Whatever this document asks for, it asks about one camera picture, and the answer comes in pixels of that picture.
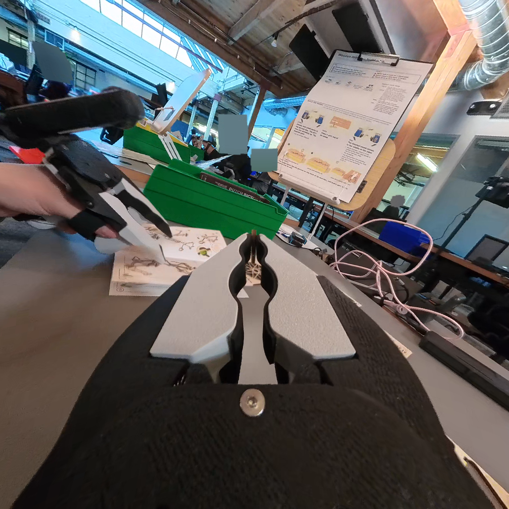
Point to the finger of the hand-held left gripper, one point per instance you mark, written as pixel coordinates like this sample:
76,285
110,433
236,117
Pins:
131,226
139,202

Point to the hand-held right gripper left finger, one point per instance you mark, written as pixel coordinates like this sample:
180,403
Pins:
199,310

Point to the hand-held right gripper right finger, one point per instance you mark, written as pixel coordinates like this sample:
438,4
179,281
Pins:
310,314

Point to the paper assembly booklet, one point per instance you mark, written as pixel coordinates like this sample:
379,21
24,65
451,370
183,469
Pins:
119,284

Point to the wooden wheel parts sheet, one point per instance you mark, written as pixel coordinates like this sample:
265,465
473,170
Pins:
254,274

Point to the brown model kit box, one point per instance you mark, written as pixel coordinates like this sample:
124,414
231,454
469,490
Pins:
238,189

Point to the person's left hand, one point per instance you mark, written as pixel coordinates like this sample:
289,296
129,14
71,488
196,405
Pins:
28,191

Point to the green storage bin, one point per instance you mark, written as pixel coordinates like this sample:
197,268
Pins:
199,199
151,147

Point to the black electronics box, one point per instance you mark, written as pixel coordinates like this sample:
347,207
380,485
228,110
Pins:
358,262

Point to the yellow cardboard box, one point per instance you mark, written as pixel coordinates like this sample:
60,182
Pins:
145,126

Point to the small black blue device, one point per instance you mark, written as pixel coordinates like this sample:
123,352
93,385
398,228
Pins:
296,238

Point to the white board on stand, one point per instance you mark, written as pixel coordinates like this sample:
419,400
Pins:
183,99

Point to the blue storage bin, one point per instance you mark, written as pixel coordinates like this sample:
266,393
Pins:
401,234

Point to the small black card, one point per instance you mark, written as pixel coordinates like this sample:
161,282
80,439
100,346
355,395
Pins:
362,187

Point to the wooden clipboard stand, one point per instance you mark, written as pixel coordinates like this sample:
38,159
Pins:
377,167

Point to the black power brick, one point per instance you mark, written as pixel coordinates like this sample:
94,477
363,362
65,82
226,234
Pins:
465,366

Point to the printed instruction sheet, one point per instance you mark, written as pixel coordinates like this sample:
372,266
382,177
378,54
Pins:
358,119

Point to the black acoustic panel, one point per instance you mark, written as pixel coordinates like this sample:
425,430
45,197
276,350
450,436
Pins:
358,24
310,51

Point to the black camera tripod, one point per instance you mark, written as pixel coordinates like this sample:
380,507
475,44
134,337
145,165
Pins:
493,191

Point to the silver ventilation duct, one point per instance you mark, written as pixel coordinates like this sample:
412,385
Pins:
489,31

